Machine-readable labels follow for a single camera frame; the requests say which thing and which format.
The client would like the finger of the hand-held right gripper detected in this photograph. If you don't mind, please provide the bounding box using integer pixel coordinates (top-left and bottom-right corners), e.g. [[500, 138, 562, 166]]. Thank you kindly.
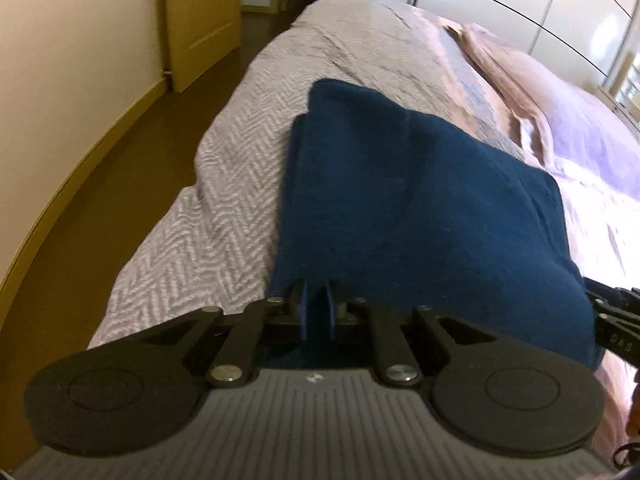
[[582, 279, 640, 318]]

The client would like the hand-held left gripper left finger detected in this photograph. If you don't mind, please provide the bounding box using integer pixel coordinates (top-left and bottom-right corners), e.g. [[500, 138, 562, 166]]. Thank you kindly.
[[120, 280, 309, 389]]

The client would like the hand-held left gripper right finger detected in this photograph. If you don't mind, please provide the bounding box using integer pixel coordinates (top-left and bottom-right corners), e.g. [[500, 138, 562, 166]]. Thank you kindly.
[[325, 280, 511, 386]]

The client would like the blue knit sweater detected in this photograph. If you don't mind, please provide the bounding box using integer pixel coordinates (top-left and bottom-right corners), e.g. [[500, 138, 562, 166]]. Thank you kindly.
[[267, 78, 606, 376]]

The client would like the bed with pink cover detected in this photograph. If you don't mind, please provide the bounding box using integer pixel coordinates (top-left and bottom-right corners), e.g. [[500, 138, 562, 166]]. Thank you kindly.
[[87, 0, 640, 456]]

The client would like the lilac pillow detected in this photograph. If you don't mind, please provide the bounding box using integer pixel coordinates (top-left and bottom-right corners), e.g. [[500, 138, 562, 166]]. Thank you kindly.
[[447, 22, 640, 196]]

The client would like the wooden door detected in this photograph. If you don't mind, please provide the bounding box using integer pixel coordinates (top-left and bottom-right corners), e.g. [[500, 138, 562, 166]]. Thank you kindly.
[[165, 0, 245, 94]]

